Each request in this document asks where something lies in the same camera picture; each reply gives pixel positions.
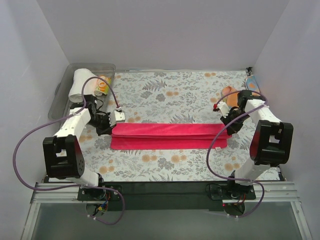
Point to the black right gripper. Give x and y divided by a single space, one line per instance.
229 123

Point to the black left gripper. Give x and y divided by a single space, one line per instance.
105 125

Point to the red microfiber towel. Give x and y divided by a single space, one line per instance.
167 136

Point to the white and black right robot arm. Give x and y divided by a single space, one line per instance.
270 145

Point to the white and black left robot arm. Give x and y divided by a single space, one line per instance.
63 156

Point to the orange blue patterned towel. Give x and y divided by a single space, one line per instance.
232 99

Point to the orange patterned rolled towel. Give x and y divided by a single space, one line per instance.
101 87

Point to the clear grey plastic tray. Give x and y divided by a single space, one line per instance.
61 104

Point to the white rolled towel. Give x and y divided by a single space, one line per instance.
79 78

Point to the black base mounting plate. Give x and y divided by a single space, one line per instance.
167 195

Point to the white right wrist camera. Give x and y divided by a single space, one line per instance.
221 107

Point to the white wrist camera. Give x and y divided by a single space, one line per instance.
221 107
117 117

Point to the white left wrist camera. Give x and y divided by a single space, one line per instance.
117 117

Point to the aluminium frame rail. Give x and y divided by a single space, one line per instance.
275 191

